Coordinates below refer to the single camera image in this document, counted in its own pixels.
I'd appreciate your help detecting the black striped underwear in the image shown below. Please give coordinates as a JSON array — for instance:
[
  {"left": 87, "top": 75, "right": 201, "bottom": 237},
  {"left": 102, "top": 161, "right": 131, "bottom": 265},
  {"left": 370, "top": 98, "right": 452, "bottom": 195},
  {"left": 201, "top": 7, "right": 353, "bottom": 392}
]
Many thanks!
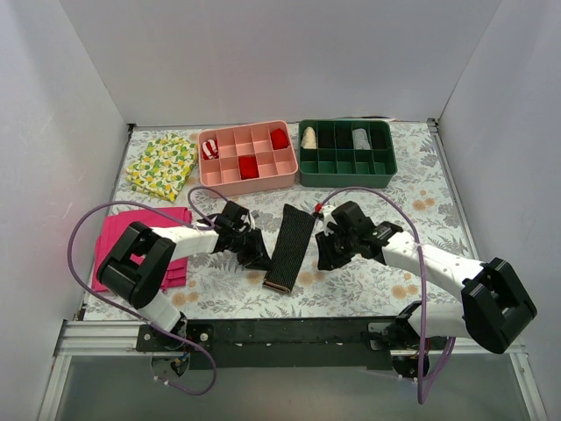
[{"left": 263, "top": 203, "right": 316, "bottom": 294}]

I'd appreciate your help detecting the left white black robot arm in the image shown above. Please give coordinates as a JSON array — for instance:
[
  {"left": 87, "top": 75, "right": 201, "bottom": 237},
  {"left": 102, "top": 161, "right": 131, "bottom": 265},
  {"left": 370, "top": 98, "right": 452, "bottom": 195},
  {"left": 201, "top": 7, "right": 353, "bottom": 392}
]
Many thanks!
[{"left": 96, "top": 201, "right": 273, "bottom": 351}]

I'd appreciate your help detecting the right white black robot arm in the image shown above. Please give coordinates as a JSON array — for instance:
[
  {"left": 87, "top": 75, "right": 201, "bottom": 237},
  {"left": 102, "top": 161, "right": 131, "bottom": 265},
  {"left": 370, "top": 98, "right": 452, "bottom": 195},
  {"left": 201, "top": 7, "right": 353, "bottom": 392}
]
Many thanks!
[{"left": 316, "top": 201, "right": 537, "bottom": 354}]

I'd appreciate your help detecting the red rolled cloth front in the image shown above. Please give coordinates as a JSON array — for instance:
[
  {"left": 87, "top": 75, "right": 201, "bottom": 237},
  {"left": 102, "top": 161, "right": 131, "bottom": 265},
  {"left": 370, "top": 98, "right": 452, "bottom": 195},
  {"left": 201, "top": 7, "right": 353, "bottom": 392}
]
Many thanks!
[{"left": 238, "top": 155, "right": 259, "bottom": 180}]

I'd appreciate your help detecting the red rolled cloth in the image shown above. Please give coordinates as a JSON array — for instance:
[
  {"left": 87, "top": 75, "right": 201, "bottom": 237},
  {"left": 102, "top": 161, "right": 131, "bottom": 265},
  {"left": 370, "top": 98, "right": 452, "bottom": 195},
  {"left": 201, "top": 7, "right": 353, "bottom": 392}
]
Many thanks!
[
  {"left": 270, "top": 129, "right": 289, "bottom": 150},
  {"left": 238, "top": 155, "right": 259, "bottom": 180}
]

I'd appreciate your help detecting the pink divided organizer box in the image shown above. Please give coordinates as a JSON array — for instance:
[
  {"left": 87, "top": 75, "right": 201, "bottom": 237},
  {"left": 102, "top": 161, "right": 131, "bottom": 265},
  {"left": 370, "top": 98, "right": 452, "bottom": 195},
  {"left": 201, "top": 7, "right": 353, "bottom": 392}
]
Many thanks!
[{"left": 198, "top": 120, "right": 298, "bottom": 196}]

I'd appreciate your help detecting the red white striped rolled sock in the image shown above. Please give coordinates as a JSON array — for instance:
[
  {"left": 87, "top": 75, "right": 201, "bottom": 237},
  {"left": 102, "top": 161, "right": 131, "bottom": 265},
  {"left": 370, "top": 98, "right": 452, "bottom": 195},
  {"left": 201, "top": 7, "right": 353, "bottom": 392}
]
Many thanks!
[{"left": 201, "top": 139, "right": 219, "bottom": 161}]

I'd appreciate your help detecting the magenta folded cloth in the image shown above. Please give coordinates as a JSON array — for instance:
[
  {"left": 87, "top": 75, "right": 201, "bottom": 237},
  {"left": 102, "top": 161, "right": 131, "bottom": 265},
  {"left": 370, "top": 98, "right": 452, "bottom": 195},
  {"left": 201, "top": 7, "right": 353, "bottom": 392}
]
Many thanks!
[{"left": 92, "top": 210, "right": 188, "bottom": 292}]

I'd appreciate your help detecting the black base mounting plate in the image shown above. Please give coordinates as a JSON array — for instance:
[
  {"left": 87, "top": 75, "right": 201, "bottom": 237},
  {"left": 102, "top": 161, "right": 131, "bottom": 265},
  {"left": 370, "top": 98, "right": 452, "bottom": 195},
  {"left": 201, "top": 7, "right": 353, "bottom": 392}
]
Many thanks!
[{"left": 135, "top": 318, "right": 451, "bottom": 372}]

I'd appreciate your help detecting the green divided organizer box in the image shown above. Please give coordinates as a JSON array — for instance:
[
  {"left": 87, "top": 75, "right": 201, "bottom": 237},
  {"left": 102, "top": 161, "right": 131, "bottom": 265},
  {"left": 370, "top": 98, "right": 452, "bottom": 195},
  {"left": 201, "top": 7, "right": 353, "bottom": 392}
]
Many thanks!
[{"left": 298, "top": 119, "right": 398, "bottom": 189}]

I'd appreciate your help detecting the lemon print folded cloth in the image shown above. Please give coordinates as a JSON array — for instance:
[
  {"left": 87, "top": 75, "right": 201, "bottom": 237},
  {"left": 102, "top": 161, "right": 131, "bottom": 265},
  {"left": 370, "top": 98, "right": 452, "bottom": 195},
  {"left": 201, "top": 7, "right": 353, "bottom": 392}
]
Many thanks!
[{"left": 125, "top": 133, "right": 198, "bottom": 203}]

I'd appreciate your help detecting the red rolled cloth back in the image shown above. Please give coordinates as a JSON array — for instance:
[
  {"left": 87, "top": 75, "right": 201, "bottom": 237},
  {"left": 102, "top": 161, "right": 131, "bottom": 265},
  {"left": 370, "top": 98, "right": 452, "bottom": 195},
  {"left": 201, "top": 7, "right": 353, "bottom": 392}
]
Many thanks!
[{"left": 270, "top": 129, "right": 289, "bottom": 150}]

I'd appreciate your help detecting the grey rolled cloth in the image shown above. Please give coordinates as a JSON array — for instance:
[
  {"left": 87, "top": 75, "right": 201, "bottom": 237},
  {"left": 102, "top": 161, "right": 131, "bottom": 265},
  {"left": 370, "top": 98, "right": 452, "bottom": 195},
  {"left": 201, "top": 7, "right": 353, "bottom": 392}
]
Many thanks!
[{"left": 352, "top": 128, "right": 371, "bottom": 150}]

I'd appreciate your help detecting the cream rolled cloth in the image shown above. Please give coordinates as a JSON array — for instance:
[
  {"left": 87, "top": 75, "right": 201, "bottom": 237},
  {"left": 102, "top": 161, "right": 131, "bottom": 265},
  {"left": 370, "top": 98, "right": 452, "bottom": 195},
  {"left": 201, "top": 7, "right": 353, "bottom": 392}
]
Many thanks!
[{"left": 301, "top": 126, "right": 318, "bottom": 150}]

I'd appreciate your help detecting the black rolled cloth left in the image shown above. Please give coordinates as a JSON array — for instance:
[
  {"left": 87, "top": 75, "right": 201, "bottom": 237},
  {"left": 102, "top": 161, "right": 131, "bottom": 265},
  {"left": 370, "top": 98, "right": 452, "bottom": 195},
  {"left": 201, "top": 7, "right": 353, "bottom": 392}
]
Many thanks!
[{"left": 317, "top": 129, "right": 336, "bottom": 149}]

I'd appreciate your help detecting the aluminium frame rail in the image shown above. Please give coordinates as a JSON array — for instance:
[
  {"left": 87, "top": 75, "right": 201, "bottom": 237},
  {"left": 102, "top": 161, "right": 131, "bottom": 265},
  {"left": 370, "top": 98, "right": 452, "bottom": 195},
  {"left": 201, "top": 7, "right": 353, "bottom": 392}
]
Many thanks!
[{"left": 39, "top": 321, "right": 547, "bottom": 420}]

